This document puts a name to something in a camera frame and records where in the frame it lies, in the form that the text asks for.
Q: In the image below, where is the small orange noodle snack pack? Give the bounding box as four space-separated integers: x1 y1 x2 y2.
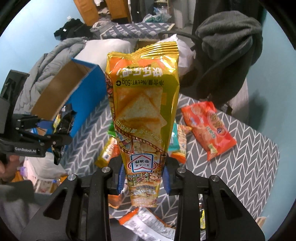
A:
169 124 192 164

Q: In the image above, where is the yellow biscuit bar pack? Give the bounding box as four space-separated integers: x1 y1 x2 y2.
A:
95 137 120 168

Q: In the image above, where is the white orange snack bag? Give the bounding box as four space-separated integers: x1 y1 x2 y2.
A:
119 207 175 241

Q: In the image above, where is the red cracker snack bag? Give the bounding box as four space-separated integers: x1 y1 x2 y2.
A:
181 101 237 161

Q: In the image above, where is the long yellow chip bag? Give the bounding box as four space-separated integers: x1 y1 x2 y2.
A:
105 41 180 207

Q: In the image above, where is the teal silver snack bag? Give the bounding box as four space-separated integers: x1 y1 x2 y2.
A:
168 121 180 155

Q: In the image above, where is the green peanut snack bag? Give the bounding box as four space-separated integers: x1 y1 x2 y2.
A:
107 122 116 138

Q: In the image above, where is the small black cartoon snack pack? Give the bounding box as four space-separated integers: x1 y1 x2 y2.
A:
200 208 206 230

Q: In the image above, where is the person left hand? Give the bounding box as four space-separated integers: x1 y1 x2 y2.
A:
0 155 20 182

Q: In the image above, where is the blue cardboard box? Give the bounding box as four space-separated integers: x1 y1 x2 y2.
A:
31 59 107 137

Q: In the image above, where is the grey chevron table cloth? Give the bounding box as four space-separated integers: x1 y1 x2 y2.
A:
61 98 279 218

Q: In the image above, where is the bed with grey sheet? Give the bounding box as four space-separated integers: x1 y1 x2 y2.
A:
75 39 137 72

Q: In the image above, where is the black clothes pile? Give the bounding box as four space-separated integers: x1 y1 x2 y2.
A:
54 19 92 41

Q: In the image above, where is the black office chair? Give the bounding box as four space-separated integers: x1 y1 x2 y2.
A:
158 31 254 108

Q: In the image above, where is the white plastic bag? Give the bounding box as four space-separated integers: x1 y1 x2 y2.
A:
158 34 194 79

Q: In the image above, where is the blue patterned mattress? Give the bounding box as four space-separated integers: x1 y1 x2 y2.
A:
100 23 175 40

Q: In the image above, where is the wooden louvered wardrobe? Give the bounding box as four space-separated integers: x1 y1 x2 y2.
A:
74 0 132 26

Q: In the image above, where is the dark grey fleece blanket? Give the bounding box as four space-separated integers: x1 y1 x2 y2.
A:
195 11 263 65

